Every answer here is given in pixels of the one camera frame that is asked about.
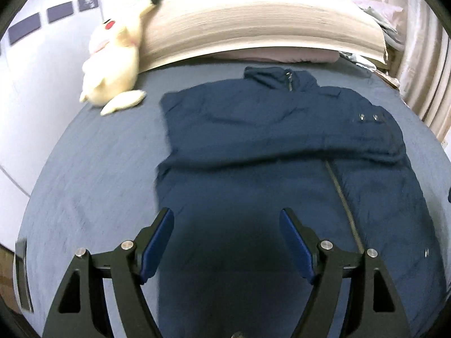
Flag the wooden nightstand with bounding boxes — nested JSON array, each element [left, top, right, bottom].
[[373, 68, 400, 90]]

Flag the navy blue zip jacket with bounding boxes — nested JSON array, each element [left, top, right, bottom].
[[155, 66, 441, 338]]

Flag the white crumpled cloth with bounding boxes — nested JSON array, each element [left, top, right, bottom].
[[338, 51, 372, 74]]

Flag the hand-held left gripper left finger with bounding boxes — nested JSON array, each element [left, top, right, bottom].
[[42, 208, 175, 338]]

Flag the beige bamboo mat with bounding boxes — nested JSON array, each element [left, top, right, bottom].
[[141, 0, 388, 74]]

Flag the beige striped curtain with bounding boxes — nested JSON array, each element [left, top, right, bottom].
[[363, 0, 451, 141]]

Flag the grey bed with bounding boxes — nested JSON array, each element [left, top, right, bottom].
[[12, 58, 451, 338]]

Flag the grey rectangular frame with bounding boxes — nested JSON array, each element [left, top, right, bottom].
[[14, 239, 34, 314]]

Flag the plain purple wardrobe panel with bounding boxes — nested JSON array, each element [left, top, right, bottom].
[[47, 2, 74, 23], [8, 13, 41, 45]]

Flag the pile of clothes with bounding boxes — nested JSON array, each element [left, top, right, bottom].
[[356, 0, 404, 48]]

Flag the white wardrobe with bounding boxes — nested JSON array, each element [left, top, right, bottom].
[[0, 0, 103, 198]]

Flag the cardboard boxes beside wardrobe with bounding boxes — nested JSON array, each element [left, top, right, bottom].
[[0, 246, 18, 310]]

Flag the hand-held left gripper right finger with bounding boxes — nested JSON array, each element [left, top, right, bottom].
[[279, 208, 412, 338]]

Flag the yellow plush toy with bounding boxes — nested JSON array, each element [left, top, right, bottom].
[[79, 0, 157, 116]]

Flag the pink pillow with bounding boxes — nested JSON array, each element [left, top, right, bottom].
[[211, 49, 341, 65]]

